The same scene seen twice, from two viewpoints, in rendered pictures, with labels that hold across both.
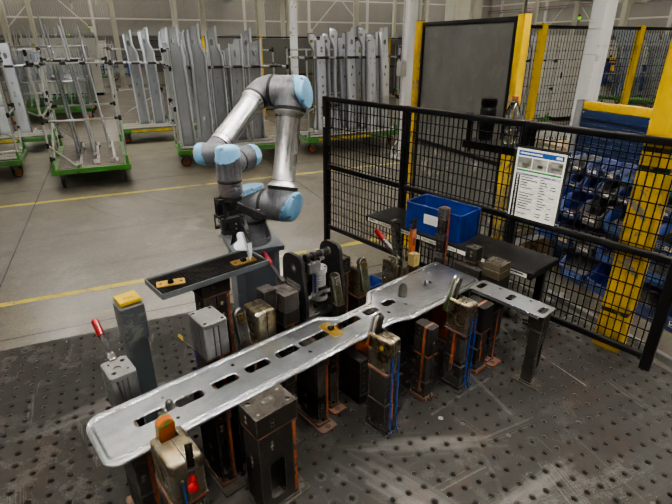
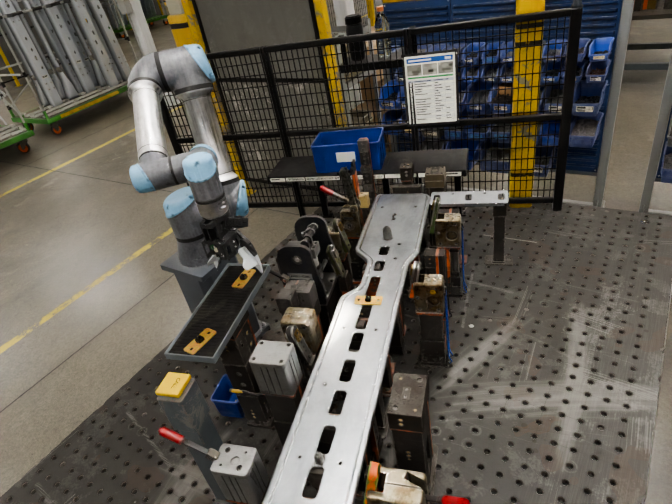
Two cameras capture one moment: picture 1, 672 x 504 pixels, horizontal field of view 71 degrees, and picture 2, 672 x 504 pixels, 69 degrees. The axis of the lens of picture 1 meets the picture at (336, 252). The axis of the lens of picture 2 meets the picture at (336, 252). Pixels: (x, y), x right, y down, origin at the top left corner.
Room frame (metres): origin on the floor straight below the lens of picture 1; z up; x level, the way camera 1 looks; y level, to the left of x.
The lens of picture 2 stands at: (0.29, 0.60, 1.96)
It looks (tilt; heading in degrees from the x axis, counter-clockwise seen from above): 34 degrees down; 333
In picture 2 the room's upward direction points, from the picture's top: 12 degrees counter-clockwise
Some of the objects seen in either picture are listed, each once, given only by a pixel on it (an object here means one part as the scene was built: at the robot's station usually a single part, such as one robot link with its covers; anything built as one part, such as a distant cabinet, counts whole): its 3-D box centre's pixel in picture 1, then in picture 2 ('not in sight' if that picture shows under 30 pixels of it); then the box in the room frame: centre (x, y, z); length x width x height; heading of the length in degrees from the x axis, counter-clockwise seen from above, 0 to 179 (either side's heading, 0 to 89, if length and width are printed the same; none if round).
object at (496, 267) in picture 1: (491, 301); (437, 208); (1.66, -0.63, 0.88); 0.08 x 0.08 x 0.36; 41
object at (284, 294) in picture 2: (269, 338); (299, 342); (1.37, 0.23, 0.90); 0.05 x 0.05 x 0.40; 41
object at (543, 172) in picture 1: (536, 186); (431, 89); (1.87, -0.82, 1.30); 0.23 x 0.02 x 0.31; 41
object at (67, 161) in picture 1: (83, 113); not in sight; (7.26, 3.74, 0.88); 1.91 x 1.00 x 1.76; 25
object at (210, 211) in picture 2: (230, 189); (213, 205); (1.43, 0.33, 1.42); 0.08 x 0.08 x 0.05
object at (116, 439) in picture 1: (327, 334); (369, 306); (1.25, 0.03, 1.00); 1.38 x 0.22 x 0.02; 131
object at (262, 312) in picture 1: (262, 356); (311, 362); (1.28, 0.24, 0.89); 0.13 x 0.11 x 0.38; 41
